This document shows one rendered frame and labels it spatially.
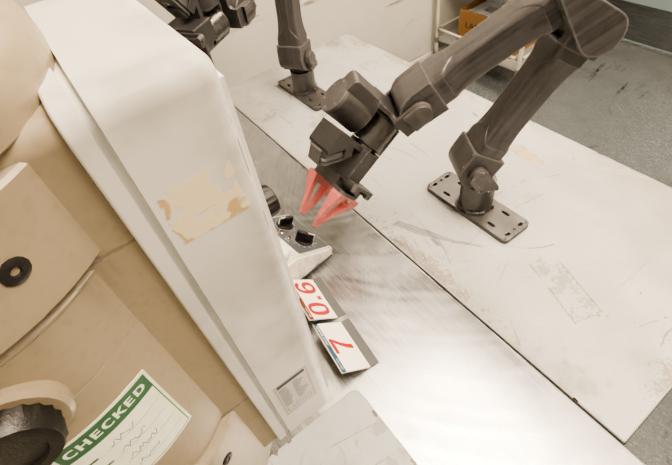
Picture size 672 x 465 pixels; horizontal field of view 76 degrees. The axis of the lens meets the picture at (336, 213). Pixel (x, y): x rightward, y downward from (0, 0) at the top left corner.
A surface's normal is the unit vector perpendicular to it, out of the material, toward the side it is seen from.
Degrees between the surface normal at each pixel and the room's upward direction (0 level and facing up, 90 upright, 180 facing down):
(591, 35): 90
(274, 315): 90
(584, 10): 90
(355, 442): 0
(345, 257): 0
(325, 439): 0
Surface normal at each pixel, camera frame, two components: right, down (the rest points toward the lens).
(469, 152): -0.91, -0.20
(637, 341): -0.12, -0.68
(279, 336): 0.59, 0.54
